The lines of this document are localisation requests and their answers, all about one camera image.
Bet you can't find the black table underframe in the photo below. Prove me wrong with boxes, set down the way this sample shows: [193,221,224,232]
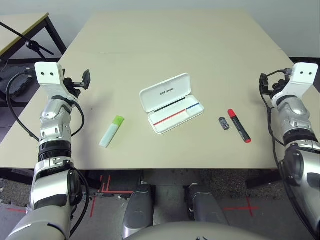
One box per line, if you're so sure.
[0,167,286,190]

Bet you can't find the grey robot leg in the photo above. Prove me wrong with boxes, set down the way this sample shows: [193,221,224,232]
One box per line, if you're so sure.
[184,183,230,227]
[122,183,155,240]

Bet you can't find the red tape cross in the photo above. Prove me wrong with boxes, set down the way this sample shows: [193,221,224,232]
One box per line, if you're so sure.
[223,196,260,217]

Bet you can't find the black right camera cable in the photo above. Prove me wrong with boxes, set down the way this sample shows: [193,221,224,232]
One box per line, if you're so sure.
[259,67,315,237]

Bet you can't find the green capped highlighter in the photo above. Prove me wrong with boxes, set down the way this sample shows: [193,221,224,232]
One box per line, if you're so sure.
[98,115,125,149]

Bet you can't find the grey right robot leg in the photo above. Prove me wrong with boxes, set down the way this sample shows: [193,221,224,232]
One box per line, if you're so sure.
[184,183,230,227]

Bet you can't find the beige side table black legs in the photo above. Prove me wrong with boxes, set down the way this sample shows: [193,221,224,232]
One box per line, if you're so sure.
[0,12,67,66]

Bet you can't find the white plastic pencil case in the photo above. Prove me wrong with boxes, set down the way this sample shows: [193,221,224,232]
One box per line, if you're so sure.
[139,72,205,135]

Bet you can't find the grey left robot leg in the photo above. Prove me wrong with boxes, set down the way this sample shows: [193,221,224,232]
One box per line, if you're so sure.
[122,183,155,240]

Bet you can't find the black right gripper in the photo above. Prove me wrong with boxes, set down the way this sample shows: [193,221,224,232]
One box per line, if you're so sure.
[259,72,291,100]

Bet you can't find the black left camera cable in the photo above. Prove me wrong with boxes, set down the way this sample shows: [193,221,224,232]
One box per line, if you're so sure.
[6,66,41,143]

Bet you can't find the thin black left gripper cable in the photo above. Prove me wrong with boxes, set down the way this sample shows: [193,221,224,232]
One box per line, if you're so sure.
[69,99,86,138]

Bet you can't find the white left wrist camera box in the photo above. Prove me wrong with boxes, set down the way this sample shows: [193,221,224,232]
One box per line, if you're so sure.
[34,61,76,101]

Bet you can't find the black tripod stand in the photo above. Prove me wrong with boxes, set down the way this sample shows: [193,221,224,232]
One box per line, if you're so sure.
[0,21,55,60]

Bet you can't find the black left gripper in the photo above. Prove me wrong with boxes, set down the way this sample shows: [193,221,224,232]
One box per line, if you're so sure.
[62,69,92,101]

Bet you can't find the grey robot torso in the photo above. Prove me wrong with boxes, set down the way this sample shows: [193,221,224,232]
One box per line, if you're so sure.
[124,221,251,240]

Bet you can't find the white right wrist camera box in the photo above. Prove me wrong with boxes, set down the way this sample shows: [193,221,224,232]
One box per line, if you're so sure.
[271,62,320,101]

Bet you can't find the black marker with red cap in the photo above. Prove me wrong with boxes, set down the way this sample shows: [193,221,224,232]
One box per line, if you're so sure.
[227,108,252,144]

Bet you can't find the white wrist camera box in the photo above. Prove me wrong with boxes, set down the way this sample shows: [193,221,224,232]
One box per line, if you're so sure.
[34,61,76,101]
[271,62,320,101]

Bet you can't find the black camera cable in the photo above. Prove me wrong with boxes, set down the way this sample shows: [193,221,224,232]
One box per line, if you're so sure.
[6,66,41,143]
[259,67,315,237]

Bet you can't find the black foam floor mat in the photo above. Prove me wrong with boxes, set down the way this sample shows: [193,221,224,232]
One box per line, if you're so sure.
[0,63,38,98]

